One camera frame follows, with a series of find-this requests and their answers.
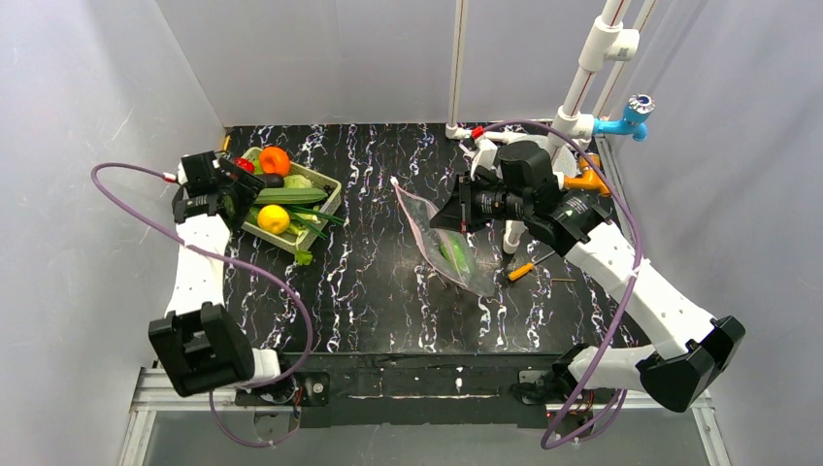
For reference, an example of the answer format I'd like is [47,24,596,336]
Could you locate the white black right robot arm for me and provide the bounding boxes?
[430,141,745,413]

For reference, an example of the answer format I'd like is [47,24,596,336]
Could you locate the blue faucet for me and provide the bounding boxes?
[592,93,656,142]

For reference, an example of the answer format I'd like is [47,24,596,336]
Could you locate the orange faucet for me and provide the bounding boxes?
[563,156,611,197]

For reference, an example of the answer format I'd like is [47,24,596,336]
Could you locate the orange fruit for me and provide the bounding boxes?
[258,147,291,177]

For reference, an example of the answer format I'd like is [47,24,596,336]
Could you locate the pale green cabbage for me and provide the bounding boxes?
[283,174,313,189]

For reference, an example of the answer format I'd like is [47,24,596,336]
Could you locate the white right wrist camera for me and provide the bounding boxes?
[459,126,500,183]

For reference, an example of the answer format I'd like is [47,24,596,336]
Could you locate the white pipe frame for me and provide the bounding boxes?
[444,0,660,255]

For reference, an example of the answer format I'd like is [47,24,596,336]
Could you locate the clear zip top bag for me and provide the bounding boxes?
[390,176,495,297]

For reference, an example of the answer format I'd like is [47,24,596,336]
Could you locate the orange handled screwdriver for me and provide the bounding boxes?
[508,251,556,283]

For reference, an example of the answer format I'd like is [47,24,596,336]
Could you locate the purple eggplant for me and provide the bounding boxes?
[257,173,284,188]

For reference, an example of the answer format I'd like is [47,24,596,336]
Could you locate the red pepper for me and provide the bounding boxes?
[234,158,255,174]

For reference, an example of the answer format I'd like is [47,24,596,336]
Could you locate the green leafy vegetable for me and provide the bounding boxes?
[441,231,472,276]

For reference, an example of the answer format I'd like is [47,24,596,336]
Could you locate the cream perforated plastic basket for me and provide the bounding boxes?
[235,147,344,253]

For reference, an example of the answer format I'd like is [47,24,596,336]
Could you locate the green cucumber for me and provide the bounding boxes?
[254,187,328,205]

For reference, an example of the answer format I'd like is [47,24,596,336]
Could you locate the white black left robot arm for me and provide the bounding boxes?
[148,151,281,397]

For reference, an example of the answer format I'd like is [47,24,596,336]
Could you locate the green lettuce leaf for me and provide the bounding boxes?
[294,249,313,266]

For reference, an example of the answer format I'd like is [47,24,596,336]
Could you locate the yellow lemon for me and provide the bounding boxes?
[256,205,291,235]

